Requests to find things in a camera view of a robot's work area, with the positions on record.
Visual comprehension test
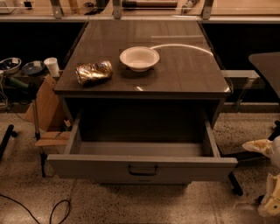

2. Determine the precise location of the black tripod stand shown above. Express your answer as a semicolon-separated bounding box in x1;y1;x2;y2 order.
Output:
0;76;48;179

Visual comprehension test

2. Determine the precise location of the black floor cable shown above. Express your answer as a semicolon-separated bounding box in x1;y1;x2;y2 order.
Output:
0;193;72;224

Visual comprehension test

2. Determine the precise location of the white foam cup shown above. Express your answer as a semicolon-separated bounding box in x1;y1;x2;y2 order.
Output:
44;57;60;77

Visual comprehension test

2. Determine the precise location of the white foam bowl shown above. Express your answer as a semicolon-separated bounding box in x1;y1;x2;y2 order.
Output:
120;46;159;72

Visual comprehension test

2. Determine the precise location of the crumpled golden chip bag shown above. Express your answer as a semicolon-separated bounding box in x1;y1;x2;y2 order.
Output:
75;60;113;86

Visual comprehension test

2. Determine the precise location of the dark side table top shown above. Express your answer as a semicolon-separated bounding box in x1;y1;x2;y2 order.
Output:
248;52;280;98

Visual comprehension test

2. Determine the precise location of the white bowl on shelf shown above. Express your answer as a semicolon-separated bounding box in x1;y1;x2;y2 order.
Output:
0;58;22;74

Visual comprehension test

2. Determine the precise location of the grey top drawer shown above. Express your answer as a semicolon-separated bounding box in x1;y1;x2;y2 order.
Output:
48;107;237;185

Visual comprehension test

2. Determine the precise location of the grey drawer cabinet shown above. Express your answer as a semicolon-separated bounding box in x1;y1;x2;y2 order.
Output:
54;20;232;123

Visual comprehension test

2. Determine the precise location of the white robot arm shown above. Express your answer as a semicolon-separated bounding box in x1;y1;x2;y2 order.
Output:
242;136;280;217

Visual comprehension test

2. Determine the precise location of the dark blue bowl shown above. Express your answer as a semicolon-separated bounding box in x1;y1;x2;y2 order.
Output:
22;60;46;77

